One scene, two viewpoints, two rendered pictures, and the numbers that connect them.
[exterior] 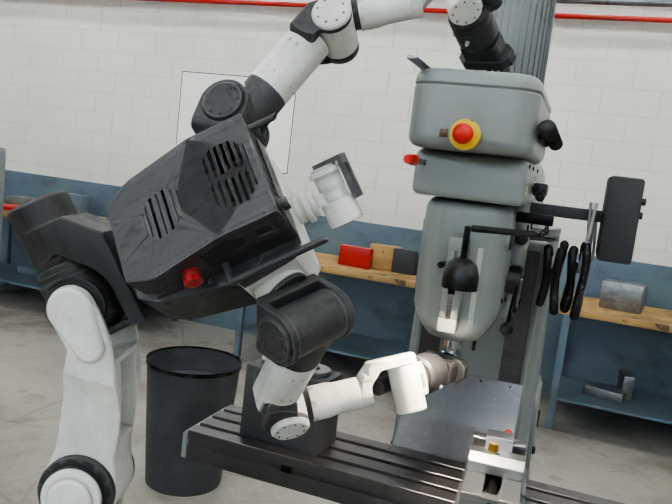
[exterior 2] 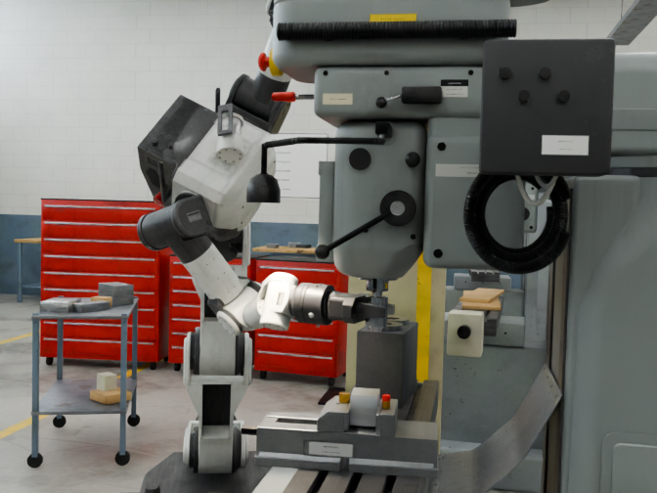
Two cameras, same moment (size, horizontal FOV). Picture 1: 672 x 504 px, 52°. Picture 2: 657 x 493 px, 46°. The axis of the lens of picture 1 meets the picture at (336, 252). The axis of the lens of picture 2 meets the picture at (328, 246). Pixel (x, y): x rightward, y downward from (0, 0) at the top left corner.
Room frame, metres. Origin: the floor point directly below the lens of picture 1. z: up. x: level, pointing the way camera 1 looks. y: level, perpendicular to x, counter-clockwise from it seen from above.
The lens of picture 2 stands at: (1.25, -1.91, 1.46)
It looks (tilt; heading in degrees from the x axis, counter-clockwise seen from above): 3 degrees down; 82
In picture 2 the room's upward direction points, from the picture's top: 2 degrees clockwise
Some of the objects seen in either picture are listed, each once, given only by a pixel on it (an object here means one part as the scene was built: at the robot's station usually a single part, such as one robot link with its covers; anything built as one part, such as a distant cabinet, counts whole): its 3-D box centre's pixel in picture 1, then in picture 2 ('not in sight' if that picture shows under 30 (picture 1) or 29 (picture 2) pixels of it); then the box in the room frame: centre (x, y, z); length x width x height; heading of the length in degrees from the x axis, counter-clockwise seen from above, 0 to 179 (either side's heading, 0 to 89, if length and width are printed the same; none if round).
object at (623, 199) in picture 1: (621, 219); (545, 109); (1.78, -0.71, 1.62); 0.20 x 0.09 x 0.21; 161
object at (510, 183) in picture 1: (479, 178); (403, 100); (1.64, -0.31, 1.68); 0.34 x 0.24 x 0.10; 161
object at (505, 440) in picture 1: (499, 446); (365, 406); (1.55, -0.43, 1.07); 0.06 x 0.05 x 0.06; 74
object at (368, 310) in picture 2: not in sight; (371, 311); (1.58, -0.33, 1.24); 0.06 x 0.02 x 0.03; 148
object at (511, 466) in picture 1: (496, 462); (336, 413); (1.50, -0.42, 1.05); 0.12 x 0.06 x 0.04; 74
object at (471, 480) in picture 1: (494, 472); (349, 431); (1.53, -0.42, 1.02); 0.35 x 0.15 x 0.11; 164
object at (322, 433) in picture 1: (291, 401); (387, 358); (1.71, 0.07, 1.06); 0.22 x 0.12 x 0.20; 66
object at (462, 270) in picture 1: (461, 272); (263, 188); (1.36, -0.25, 1.49); 0.07 x 0.07 x 0.06
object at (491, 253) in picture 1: (464, 267); (381, 201); (1.60, -0.30, 1.47); 0.21 x 0.19 x 0.32; 71
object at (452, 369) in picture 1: (433, 371); (336, 306); (1.52, -0.25, 1.24); 0.13 x 0.12 x 0.10; 58
